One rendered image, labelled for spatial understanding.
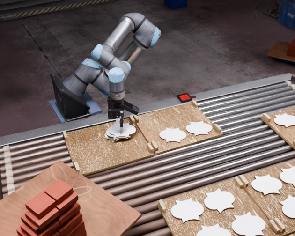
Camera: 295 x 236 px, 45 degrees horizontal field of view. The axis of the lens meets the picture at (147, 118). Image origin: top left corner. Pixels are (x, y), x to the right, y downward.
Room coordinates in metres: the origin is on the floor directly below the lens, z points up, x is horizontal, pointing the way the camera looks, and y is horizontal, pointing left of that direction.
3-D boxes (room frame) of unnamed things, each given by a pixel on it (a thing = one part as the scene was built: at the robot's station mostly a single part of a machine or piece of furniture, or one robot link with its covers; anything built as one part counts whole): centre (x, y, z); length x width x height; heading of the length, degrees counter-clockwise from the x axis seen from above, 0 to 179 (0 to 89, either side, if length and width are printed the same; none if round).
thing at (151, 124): (1.64, -0.16, 0.93); 0.41 x 0.35 x 0.02; 113
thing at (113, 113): (1.55, 0.16, 1.12); 0.09 x 0.08 x 0.12; 92
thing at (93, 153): (1.47, 0.22, 0.93); 0.41 x 0.35 x 0.02; 113
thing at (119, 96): (1.55, 0.16, 1.20); 0.08 x 0.08 x 0.05
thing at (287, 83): (1.81, -0.11, 0.90); 1.95 x 0.05 x 0.05; 111
